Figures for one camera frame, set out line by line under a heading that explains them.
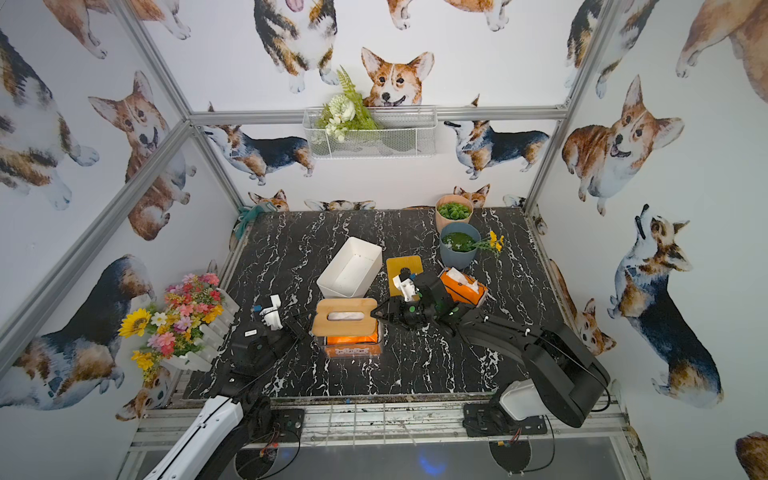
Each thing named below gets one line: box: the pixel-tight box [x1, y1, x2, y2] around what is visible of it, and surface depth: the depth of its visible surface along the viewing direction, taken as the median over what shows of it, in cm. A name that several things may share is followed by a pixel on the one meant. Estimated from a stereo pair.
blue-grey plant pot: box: [439, 222, 481, 270], surface depth 105 cm
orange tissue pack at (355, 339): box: [326, 321, 379, 345], surface depth 83 cm
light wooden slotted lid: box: [312, 298, 378, 336], surface depth 84 cm
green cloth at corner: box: [235, 205, 265, 240], surface depth 123 cm
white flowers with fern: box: [317, 65, 377, 143], surface depth 82 cm
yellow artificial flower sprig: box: [476, 230, 505, 254], surface depth 94 cm
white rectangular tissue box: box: [316, 237, 383, 298], surface depth 105 cm
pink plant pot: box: [435, 194, 473, 234], surface depth 107 cm
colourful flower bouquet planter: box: [118, 272, 241, 382], surface depth 77 cm
